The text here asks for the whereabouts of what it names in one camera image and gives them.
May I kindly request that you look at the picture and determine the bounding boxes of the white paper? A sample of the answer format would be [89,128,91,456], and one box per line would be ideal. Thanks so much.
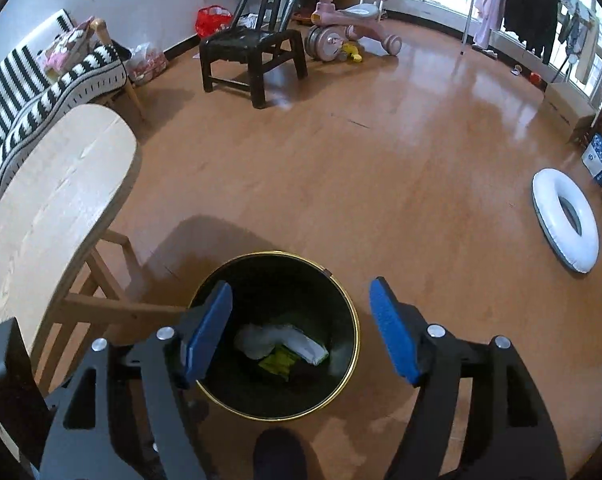
[233,324,330,366]

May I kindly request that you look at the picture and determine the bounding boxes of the pink patterned pillow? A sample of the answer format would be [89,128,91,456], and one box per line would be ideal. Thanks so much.
[38,16,99,81]

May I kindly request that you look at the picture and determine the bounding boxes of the black hanging garments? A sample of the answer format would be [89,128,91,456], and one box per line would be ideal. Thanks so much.
[503,0,562,66]

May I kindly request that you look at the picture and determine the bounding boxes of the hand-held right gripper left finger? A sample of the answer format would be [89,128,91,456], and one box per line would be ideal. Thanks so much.
[40,280,234,480]

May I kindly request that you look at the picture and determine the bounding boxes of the blue printed box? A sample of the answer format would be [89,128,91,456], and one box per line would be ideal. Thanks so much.
[581,134,602,187]

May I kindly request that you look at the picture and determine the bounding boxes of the black-and-white striped sofa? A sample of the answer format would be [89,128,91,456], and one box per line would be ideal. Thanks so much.
[0,9,146,231]

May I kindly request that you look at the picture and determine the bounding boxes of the black wooden chair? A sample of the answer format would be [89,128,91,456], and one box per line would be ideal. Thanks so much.
[199,0,309,110]

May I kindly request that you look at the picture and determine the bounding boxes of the person's dark shoe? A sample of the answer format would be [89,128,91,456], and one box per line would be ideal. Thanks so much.
[253,427,308,480]

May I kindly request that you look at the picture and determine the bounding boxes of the yellow-green wrapper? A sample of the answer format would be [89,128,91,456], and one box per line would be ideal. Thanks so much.
[258,346,298,381]

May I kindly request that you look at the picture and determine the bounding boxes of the light wooden table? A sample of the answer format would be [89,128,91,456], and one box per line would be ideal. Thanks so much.
[0,104,192,396]

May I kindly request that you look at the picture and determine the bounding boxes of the white swim ring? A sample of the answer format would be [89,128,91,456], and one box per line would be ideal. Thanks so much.
[532,168,600,275]

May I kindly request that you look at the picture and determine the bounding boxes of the metal drying rack pole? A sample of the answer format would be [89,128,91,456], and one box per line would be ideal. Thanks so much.
[460,0,482,56]

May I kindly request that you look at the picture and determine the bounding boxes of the clear plastic bag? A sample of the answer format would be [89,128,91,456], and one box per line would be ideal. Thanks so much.
[126,42,169,86]

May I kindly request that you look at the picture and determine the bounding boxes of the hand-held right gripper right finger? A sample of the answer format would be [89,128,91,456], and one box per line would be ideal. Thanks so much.
[370,276,568,480]

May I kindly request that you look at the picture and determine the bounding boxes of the black trash bin gold rim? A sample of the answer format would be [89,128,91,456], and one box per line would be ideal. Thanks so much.
[187,251,360,421]

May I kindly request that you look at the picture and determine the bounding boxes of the red plastic bag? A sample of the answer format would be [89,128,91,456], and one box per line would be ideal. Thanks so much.
[196,5,234,38]

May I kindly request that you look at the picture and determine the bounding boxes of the pink children's tricycle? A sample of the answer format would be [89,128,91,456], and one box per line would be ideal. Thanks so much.
[302,0,403,63]

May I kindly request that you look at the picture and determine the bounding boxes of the cardboard box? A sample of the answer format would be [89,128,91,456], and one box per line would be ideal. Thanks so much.
[540,82,598,143]

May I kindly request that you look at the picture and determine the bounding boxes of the pink hanging garment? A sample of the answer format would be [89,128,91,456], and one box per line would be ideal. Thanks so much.
[473,0,506,48]

